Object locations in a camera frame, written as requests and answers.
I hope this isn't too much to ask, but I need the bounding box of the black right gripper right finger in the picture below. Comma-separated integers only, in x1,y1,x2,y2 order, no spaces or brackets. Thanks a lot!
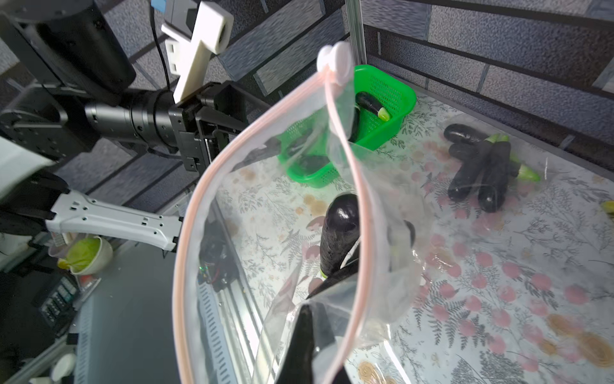
313,307,349,383

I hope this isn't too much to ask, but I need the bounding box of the large eggplant front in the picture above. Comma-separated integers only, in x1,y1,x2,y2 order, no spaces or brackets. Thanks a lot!
478,141,541,213

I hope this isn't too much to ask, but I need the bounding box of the green plastic basket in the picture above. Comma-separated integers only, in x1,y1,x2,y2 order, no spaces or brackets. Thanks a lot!
278,65,417,188

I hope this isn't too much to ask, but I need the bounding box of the clear pink-dotted zip-top bag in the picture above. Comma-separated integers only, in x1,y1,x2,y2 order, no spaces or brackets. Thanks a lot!
411,113,582,231

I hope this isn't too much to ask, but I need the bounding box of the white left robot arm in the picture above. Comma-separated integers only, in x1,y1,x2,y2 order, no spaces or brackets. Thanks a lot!
1,1,268,251

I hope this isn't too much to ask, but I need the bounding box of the floral patterned table mat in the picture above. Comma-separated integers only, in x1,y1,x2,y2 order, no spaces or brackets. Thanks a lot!
221,96,613,383

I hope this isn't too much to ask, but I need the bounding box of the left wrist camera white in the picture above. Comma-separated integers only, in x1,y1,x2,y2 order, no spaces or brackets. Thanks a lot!
150,0,234,103

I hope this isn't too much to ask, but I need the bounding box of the long eggplant stem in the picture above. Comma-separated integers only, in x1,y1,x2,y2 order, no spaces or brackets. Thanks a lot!
448,140,493,203

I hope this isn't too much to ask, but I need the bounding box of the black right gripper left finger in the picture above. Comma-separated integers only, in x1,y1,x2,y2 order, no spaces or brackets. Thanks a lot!
275,307,315,384

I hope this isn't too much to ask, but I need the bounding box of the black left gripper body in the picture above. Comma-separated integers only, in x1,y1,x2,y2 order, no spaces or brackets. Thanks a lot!
86,81,269,172

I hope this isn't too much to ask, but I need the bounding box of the aluminium frame post left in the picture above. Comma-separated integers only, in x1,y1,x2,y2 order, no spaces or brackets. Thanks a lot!
345,0,367,65

